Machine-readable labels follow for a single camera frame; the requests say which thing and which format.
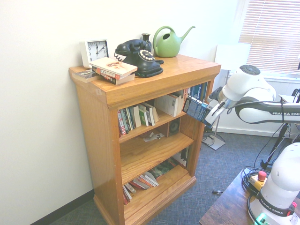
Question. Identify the tan page leaning book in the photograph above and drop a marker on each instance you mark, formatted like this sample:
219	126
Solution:
155	113

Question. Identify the white thick paperback book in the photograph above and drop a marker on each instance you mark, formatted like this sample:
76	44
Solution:
167	104

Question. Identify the white grey fallen book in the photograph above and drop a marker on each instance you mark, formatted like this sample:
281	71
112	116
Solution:
152	179

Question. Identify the blue Thailand travel book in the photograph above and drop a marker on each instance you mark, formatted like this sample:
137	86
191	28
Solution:
199	91

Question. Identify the wooden oak bookshelf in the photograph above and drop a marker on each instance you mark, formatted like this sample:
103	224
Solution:
150	152

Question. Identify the white spine upright book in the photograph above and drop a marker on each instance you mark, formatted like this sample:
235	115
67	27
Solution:
137	116

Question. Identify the orange spine upright book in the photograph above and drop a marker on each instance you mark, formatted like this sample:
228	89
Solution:
185	92

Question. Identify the orange spine paperback book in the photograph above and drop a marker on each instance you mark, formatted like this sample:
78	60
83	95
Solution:
107	73

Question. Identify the black white cover book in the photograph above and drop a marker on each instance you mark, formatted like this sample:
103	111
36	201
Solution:
182	157

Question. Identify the black red spine book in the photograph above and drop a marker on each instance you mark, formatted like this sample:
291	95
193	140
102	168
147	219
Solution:
119	80

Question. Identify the cream cover paperback book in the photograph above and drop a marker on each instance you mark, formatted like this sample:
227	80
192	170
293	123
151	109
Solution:
112	65

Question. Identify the small black vase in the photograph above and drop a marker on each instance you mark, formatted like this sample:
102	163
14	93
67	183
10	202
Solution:
146	39

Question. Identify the white window blinds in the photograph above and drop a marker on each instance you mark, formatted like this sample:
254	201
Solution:
272	32

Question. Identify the green cover flat book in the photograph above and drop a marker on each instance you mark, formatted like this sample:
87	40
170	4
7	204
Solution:
162	170

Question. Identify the green plastic watering can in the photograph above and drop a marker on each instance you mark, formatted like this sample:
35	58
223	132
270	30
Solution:
167	45

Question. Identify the green cover upright book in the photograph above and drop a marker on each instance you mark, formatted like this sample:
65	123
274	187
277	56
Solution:
143	116

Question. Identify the white shade floor lamp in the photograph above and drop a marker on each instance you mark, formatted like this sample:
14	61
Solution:
232	56

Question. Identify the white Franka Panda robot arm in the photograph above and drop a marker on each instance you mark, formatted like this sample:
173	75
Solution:
250	90

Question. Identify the blue Greg Bear paperback book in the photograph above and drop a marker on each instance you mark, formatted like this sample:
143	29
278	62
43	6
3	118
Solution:
195	110

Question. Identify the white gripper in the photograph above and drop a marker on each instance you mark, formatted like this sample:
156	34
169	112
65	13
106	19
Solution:
214	113

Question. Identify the black cover leaning book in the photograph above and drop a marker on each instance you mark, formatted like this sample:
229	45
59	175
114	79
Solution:
150	113

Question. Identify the black camera tripod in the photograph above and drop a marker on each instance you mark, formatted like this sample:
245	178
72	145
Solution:
277	145

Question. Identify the red yellow emergency stop button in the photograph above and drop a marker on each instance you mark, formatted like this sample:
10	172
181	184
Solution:
259	179

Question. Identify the small black floor plug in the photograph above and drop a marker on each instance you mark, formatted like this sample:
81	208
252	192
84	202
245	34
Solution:
216	192

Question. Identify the loose papers and cards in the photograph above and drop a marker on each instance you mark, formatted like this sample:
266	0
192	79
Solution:
153	137

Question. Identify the white square analog clock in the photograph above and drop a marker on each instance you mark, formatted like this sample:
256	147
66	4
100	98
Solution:
96	52

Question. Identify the red spine slanted book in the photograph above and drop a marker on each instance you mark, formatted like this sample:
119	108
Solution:
126	197

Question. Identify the small wooden box speaker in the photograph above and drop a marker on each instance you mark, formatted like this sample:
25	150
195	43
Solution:
174	127

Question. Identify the red white spine book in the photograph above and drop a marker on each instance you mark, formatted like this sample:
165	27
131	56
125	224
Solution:
120	123

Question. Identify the dark cover thin book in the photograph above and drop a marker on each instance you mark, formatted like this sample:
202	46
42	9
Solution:
84	75

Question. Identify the black vintage rotary telephone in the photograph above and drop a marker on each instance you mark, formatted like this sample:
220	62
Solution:
140	61

